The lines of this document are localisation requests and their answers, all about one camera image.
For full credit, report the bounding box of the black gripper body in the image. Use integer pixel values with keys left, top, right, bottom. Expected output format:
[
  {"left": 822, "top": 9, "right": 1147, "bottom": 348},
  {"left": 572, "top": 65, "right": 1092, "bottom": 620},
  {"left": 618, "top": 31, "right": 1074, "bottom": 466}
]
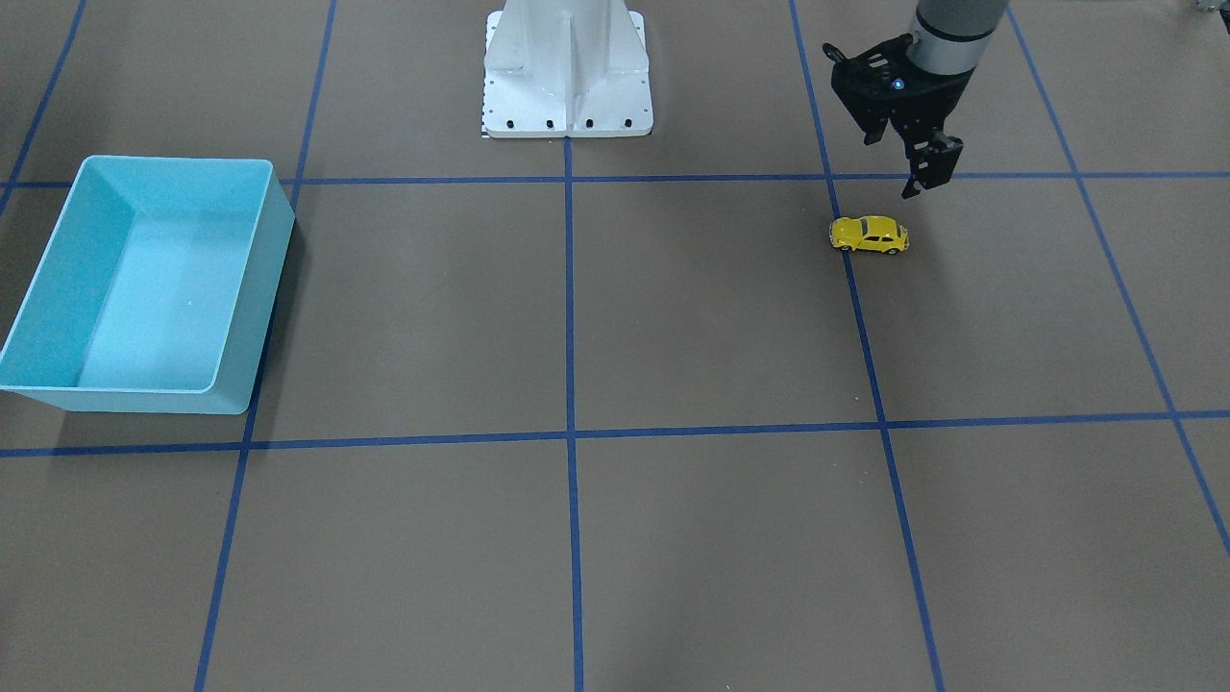
[{"left": 833, "top": 34, "right": 972, "bottom": 145}]

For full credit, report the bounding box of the yellow beetle toy car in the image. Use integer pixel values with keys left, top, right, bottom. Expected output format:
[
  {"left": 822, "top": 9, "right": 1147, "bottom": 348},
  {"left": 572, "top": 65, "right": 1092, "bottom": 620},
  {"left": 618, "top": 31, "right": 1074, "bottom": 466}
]
[{"left": 827, "top": 215, "right": 910, "bottom": 254}]

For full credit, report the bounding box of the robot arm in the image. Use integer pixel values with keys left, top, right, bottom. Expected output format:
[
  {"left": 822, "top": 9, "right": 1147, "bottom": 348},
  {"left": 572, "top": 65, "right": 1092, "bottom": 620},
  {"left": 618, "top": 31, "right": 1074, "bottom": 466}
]
[{"left": 822, "top": 1, "right": 1009, "bottom": 200}]

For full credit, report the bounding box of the light blue plastic bin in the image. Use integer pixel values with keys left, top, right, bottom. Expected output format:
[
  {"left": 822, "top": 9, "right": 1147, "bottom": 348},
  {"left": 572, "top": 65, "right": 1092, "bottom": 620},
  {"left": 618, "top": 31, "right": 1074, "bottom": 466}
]
[{"left": 1, "top": 155, "right": 295, "bottom": 415}]

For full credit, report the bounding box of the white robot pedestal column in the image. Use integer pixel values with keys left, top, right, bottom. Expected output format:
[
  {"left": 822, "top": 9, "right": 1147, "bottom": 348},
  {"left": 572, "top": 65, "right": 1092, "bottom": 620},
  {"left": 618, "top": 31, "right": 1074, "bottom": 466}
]
[{"left": 480, "top": 1, "right": 654, "bottom": 139}]

